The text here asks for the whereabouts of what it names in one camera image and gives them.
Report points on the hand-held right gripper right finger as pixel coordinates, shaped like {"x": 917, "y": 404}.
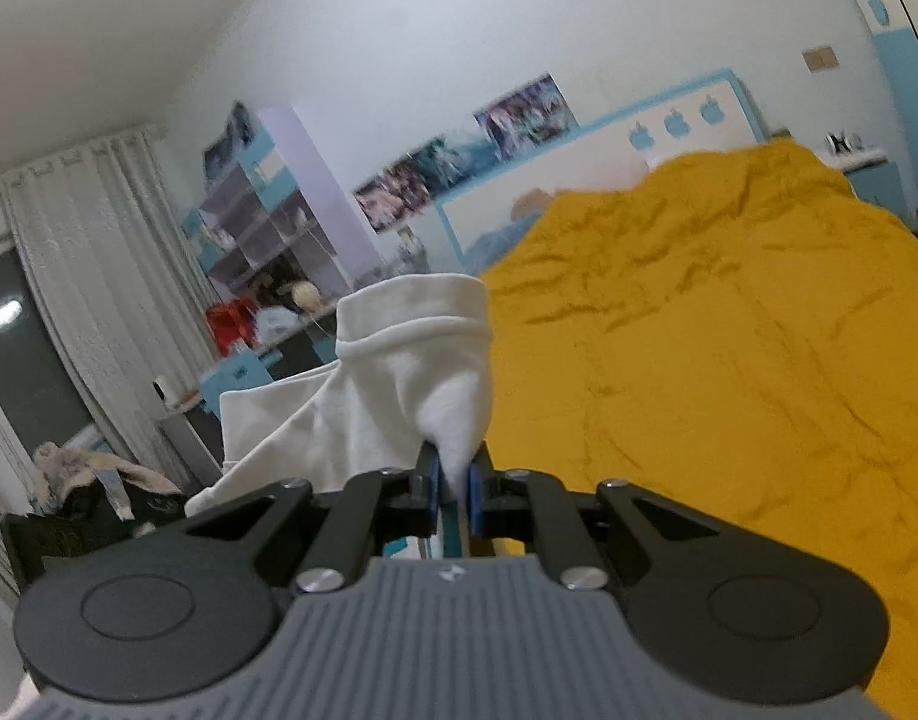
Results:
{"x": 474, "y": 495}

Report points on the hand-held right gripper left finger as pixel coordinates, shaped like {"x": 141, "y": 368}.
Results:
{"x": 431, "y": 484}

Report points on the white shirt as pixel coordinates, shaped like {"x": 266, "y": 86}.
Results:
{"x": 399, "y": 360}

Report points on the pile of clothes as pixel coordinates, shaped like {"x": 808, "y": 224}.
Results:
{"x": 84, "y": 469}

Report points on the dark desk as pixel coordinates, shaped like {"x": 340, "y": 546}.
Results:
{"x": 298, "y": 349}

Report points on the blue drawer cabinet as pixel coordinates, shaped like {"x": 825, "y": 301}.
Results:
{"x": 241, "y": 375}

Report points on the white plastic bag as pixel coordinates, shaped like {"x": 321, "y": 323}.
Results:
{"x": 275, "y": 320}

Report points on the beige ball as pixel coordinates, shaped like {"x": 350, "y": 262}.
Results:
{"x": 305, "y": 295}

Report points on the grey side table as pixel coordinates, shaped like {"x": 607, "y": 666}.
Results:
{"x": 189, "y": 442}

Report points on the red bag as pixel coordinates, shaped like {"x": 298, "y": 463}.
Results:
{"x": 230, "y": 322}

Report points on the yellow blanket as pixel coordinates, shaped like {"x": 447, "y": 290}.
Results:
{"x": 691, "y": 352}

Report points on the small white device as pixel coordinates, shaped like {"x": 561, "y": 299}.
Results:
{"x": 162, "y": 392}

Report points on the brown pillow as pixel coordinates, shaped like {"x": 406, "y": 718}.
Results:
{"x": 534, "y": 202}

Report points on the lilac and blue bookshelf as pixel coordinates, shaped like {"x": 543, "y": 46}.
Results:
{"x": 331, "y": 187}

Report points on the white and blue headboard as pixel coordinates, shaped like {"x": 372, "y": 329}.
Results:
{"x": 579, "y": 150}

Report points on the black chair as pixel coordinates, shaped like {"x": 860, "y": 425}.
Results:
{"x": 46, "y": 547}

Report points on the poster on bookshelf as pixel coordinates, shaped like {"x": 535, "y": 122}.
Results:
{"x": 234, "y": 139}

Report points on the white curtain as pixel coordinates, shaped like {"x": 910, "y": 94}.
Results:
{"x": 91, "y": 255}

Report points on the dark window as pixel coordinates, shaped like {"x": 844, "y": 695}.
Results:
{"x": 24, "y": 375}

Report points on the black and white striped item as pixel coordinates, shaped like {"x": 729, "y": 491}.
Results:
{"x": 841, "y": 142}

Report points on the blue nightstand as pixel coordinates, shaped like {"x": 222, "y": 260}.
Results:
{"x": 879, "y": 180}

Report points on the blue and white wardrobe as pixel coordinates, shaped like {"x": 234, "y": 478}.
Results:
{"x": 890, "y": 52}

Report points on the dark toned wall poster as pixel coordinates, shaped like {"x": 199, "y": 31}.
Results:
{"x": 388, "y": 199}

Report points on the blue toned wall poster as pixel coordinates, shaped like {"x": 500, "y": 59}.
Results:
{"x": 448, "y": 157}

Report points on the large colourful wall poster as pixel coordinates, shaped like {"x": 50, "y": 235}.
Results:
{"x": 526, "y": 116}

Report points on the brown wall plate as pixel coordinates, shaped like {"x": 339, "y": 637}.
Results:
{"x": 820, "y": 58}

